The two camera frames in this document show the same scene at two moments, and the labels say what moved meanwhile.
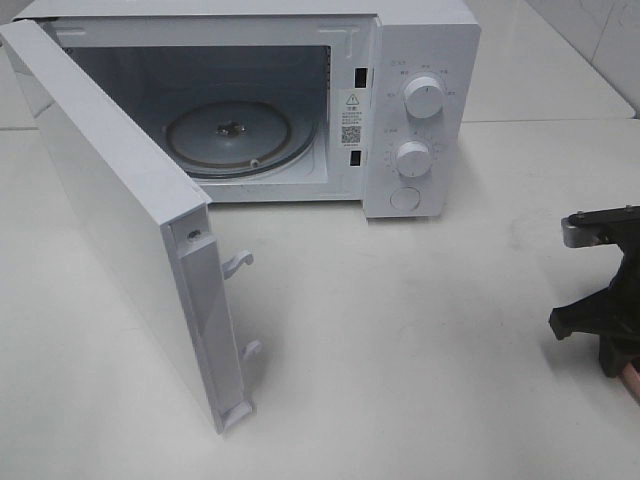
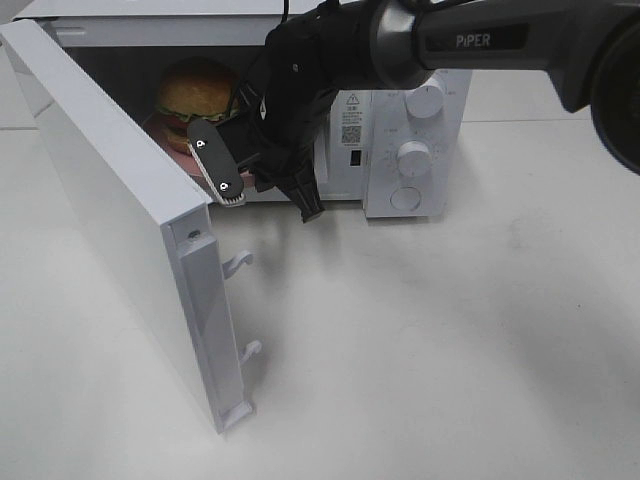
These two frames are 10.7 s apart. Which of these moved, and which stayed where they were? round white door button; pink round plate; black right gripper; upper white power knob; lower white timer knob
Moved: black right gripper; pink round plate
Stayed: lower white timer knob; round white door button; upper white power knob
